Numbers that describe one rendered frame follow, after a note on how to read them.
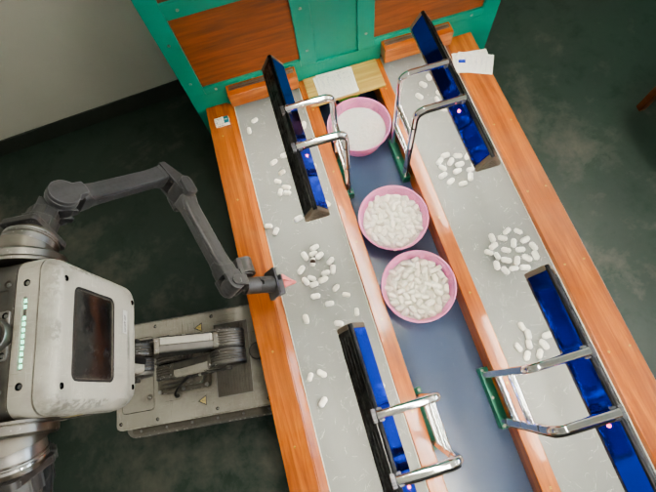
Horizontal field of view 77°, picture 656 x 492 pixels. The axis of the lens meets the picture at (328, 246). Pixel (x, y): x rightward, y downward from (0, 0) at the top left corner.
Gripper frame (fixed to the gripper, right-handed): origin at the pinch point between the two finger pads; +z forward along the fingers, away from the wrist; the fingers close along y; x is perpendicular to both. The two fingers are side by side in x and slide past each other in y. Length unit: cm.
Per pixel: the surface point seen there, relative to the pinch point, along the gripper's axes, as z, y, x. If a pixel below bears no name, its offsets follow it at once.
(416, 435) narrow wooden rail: 21, -59, -14
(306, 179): -8.9, 22.0, -31.9
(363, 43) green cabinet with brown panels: 37, 89, -40
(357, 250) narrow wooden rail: 22.4, 6.1, -13.6
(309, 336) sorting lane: 4.7, -18.9, 5.2
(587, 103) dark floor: 199, 78, -68
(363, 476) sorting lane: 8, -66, 1
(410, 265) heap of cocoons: 36.7, -4.5, -23.3
